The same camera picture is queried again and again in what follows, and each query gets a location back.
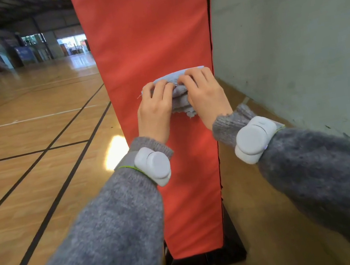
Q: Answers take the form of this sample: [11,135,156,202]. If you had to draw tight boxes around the person's right hand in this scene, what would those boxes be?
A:
[175,62,235,135]

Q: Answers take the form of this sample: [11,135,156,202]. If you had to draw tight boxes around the person's left hand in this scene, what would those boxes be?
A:
[130,77,185,148]

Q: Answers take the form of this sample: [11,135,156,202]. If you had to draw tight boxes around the grey-blue cleaning cloth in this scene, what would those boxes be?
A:
[137,65,213,126]

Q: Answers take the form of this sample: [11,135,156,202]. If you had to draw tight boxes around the person's left forearm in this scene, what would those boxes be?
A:
[0,132,193,265]

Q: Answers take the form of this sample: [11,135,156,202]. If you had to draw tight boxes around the person's right forearm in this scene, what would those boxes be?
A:
[209,86,350,265]

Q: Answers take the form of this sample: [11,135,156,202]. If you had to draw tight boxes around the white wrist tracker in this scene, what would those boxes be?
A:
[112,143,174,194]
[229,112,291,167]

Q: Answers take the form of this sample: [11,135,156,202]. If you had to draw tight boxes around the glass entrance door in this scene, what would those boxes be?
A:
[57,33,91,58]

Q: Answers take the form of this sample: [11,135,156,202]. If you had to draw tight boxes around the blue standing banner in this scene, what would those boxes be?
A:
[15,44,38,67]

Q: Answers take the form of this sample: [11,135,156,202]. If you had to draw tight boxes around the red padded post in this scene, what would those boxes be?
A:
[69,0,255,265]

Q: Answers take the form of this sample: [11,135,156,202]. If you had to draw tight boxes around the high wall window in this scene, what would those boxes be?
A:
[21,32,46,47]

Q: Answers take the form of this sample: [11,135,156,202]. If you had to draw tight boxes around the black post base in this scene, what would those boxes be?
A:
[156,200,249,265]

